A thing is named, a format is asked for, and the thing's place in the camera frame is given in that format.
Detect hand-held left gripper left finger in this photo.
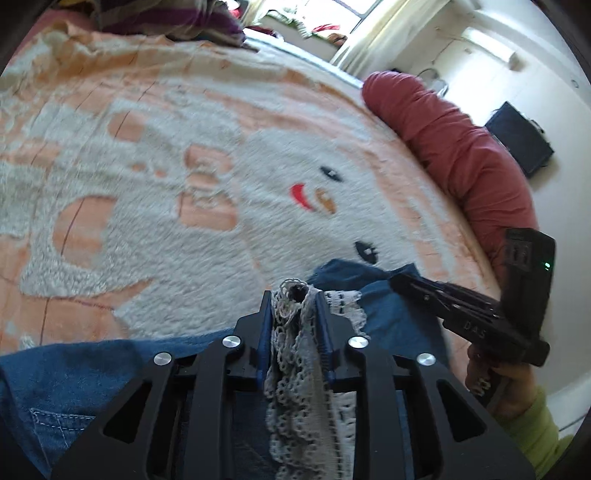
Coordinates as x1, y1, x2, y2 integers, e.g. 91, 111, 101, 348
51, 290, 273, 480

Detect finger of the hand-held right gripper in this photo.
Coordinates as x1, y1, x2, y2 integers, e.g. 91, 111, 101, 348
390, 274, 463, 320
416, 278, 505, 312

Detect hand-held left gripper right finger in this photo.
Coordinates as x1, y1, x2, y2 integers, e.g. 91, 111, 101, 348
314, 291, 536, 480

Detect blue pants with lace trim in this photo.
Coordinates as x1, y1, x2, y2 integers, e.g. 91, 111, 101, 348
0, 258, 456, 480

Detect person's right forearm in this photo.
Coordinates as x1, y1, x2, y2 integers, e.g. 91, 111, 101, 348
501, 388, 576, 470

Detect person's right hand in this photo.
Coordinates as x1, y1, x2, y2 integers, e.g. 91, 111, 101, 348
464, 344, 539, 410

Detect red pillow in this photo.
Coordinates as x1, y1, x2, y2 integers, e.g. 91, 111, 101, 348
361, 71, 542, 287

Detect dark blue bag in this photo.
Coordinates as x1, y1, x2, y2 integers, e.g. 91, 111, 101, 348
485, 102, 556, 179

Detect orange and white fleece blanket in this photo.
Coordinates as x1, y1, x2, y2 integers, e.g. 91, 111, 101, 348
0, 9, 504, 357

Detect white air conditioner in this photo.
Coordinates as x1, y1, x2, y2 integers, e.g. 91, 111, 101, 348
459, 27, 520, 72

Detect white curtain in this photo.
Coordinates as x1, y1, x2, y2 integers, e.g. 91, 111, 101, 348
330, 0, 451, 78

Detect cream bed sheet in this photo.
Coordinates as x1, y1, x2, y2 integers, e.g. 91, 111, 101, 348
242, 34, 504, 278

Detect heap of floral cloths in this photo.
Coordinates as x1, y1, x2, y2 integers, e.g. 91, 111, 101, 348
259, 9, 352, 48

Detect purple striped pillow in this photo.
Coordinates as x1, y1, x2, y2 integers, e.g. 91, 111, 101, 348
90, 0, 249, 48

